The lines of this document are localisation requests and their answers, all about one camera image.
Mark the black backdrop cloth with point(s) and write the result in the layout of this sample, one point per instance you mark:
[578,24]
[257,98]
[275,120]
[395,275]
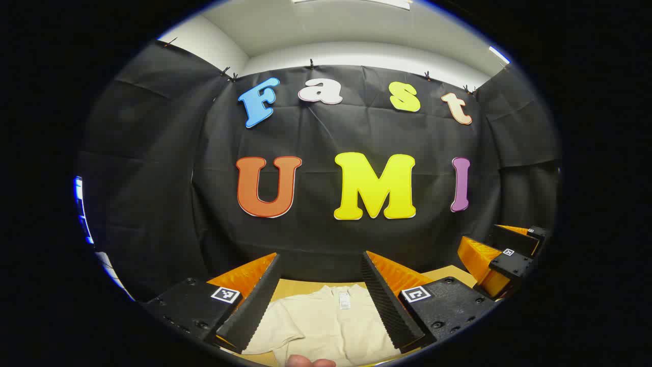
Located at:
[316,132]

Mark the ceiling light panel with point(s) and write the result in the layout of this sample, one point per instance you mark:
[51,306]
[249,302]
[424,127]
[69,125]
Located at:
[499,54]
[356,2]

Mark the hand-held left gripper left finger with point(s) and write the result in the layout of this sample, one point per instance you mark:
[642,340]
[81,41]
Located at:
[254,311]

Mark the white desk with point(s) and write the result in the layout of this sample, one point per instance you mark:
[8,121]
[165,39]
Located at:
[109,270]

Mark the cream sweater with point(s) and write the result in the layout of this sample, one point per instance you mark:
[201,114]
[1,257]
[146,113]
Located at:
[326,331]

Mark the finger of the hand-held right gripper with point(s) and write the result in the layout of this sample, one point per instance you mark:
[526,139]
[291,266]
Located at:
[512,240]
[509,266]

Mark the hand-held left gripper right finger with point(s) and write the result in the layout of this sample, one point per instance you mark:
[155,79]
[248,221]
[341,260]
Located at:
[389,311]

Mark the computer monitor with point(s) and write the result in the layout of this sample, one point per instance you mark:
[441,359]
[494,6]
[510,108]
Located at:
[78,188]

